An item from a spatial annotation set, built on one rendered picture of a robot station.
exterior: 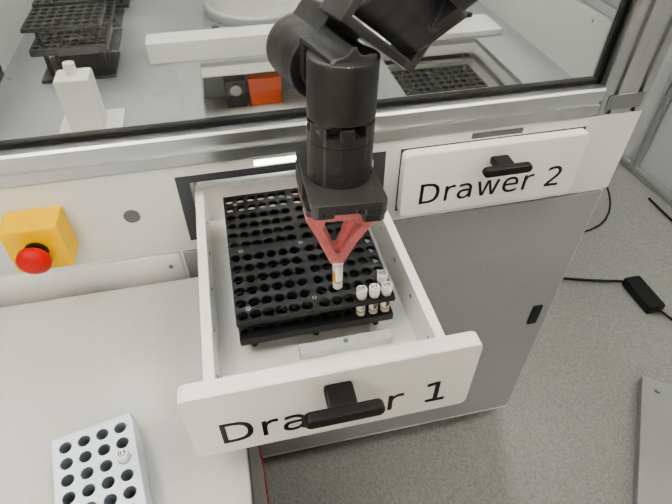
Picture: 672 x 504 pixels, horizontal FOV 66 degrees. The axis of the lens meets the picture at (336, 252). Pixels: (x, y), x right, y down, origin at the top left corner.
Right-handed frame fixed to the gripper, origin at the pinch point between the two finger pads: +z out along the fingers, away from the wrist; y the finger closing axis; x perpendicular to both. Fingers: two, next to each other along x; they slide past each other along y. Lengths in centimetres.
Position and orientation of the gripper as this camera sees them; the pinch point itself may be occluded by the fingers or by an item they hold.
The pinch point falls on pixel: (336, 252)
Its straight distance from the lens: 51.7
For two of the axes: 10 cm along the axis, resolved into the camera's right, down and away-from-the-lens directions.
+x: 9.8, -1.0, 1.7
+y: 1.9, 6.3, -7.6
